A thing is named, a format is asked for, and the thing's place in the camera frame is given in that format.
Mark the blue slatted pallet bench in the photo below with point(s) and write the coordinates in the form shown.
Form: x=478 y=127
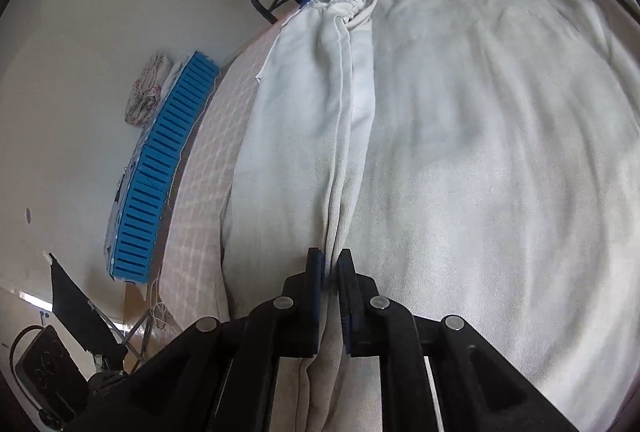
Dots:
x=160 y=162

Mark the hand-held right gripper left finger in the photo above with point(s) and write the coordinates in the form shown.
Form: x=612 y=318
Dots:
x=316 y=297

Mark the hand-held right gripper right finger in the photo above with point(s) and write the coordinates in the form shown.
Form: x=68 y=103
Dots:
x=345 y=307

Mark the folded floral quilt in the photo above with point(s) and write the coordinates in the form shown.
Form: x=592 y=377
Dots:
x=145 y=92

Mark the pink checkered blanket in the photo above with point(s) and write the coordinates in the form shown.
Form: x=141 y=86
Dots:
x=210 y=162

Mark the patterned bench sheet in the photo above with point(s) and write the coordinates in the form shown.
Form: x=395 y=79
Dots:
x=116 y=232

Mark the black flat device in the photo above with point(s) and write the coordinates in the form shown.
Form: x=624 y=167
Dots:
x=45 y=372

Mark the white and blue work jacket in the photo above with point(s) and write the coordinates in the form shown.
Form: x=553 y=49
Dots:
x=450 y=137

